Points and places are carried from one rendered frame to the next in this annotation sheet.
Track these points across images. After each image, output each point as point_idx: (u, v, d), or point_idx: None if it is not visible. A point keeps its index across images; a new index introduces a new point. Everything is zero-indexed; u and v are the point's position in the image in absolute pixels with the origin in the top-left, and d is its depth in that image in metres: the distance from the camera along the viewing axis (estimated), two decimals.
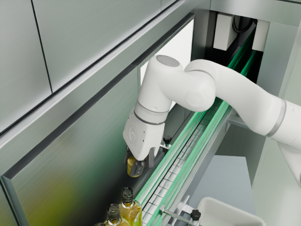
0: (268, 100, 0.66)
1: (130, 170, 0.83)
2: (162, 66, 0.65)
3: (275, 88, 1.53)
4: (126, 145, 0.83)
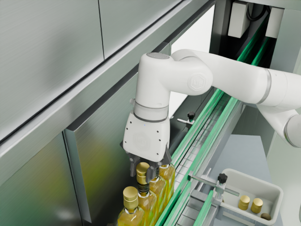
0: (254, 70, 0.73)
1: (143, 179, 0.81)
2: (158, 61, 0.67)
3: (288, 72, 1.63)
4: (129, 157, 0.80)
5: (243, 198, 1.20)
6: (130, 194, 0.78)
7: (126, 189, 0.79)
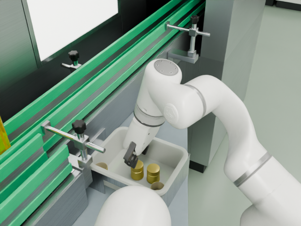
0: (245, 149, 0.58)
1: None
2: (152, 71, 0.64)
3: (225, 18, 1.31)
4: None
5: None
6: None
7: None
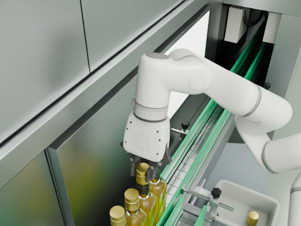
0: (247, 83, 0.76)
1: (131, 205, 0.79)
2: (159, 61, 0.67)
3: (285, 78, 1.59)
4: (129, 156, 0.80)
5: (141, 169, 0.80)
6: (116, 215, 0.74)
7: (113, 209, 0.75)
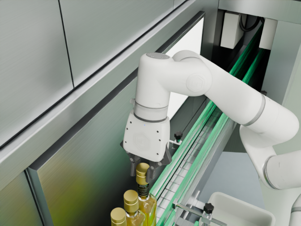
0: (251, 91, 0.74)
1: None
2: (156, 60, 0.67)
3: (282, 85, 1.55)
4: (129, 157, 0.80)
5: (129, 197, 0.79)
6: None
7: None
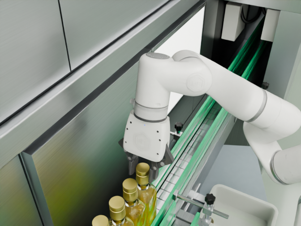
0: (252, 87, 0.73)
1: (116, 215, 0.73)
2: (156, 60, 0.67)
3: (285, 78, 1.53)
4: (127, 155, 0.80)
5: (128, 185, 0.76)
6: (99, 225, 0.68)
7: (96, 219, 0.69)
